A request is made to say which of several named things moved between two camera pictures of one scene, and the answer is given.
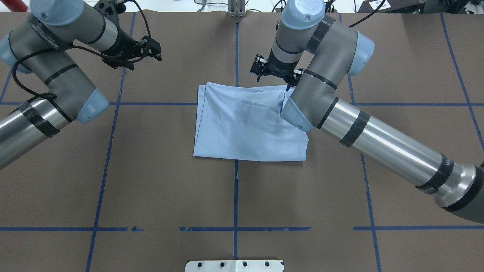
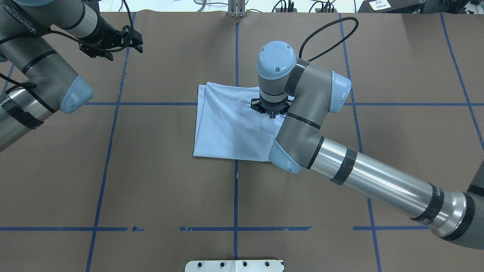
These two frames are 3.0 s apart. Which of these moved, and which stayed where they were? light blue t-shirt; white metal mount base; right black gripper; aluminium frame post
Moved: right black gripper
Stayed: light blue t-shirt; aluminium frame post; white metal mount base
